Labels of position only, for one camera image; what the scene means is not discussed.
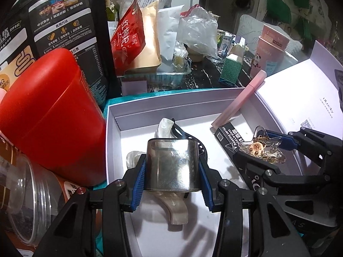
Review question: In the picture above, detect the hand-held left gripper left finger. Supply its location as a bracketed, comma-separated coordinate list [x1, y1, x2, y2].
[36, 158, 147, 257]

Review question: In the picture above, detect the white gift box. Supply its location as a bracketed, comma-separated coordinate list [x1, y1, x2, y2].
[105, 40, 343, 257]

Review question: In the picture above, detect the black food pouch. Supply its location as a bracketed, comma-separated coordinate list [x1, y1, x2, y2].
[0, 0, 119, 109]

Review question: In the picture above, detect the small lavender box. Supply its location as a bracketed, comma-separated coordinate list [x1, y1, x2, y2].
[121, 79, 148, 96]

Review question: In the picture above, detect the red plastic canister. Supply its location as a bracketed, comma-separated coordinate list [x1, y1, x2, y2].
[0, 48, 108, 187]

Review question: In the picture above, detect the clear plastic jar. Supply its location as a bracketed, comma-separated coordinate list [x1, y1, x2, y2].
[0, 152, 71, 247]

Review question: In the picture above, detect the black lipstick box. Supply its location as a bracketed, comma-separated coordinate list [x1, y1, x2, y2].
[214, 121, 256, 156]

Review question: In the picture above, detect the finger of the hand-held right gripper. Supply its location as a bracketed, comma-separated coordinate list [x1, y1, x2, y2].
[264, 127, 343, 172]
[233, 150, 333, 196]

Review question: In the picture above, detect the green white medicine box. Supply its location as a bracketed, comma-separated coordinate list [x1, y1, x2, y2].
[218, 53, 246, 87]

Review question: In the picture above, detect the translucent beige hair claw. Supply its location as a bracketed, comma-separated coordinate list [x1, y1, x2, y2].
[125, 117, 190, 232]

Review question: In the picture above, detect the silver metal cup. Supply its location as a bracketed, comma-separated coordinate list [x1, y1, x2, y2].
[145, 138, 202, 194]

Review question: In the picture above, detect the brown printed canister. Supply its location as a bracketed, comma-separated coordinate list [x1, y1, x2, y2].
[52, 170, 87, 202]

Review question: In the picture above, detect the white pouch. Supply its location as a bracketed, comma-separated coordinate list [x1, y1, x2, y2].
[156, 5, 186, 63]

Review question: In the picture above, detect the clear plastic bag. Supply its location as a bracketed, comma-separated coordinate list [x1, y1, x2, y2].
[175, 5, 219, 63]

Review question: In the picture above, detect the white quilted cushion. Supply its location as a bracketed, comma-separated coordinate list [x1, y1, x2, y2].
[236, 14, 304, 52]

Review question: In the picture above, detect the foil tray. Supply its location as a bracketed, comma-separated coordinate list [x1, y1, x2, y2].
[121, 64, 193, 85]

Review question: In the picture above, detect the red snack packet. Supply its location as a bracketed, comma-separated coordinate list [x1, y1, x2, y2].
[110, 0, 147, 76]

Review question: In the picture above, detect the clear drinking glass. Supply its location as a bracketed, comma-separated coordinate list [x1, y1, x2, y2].
[217, 30, 237, 60]

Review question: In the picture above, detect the black hair clip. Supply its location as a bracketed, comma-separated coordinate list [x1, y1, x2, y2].
[171, 118, 209, 164]

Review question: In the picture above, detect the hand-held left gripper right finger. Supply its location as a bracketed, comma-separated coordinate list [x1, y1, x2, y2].
[198, 161, 306, 257]

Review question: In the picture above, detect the pink cosmetic tube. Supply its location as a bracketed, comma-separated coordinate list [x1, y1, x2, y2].
[211, 69, 268, 129]

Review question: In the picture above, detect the beige pouch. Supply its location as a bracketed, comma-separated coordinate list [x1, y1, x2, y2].
[133, 0, 163, 69]

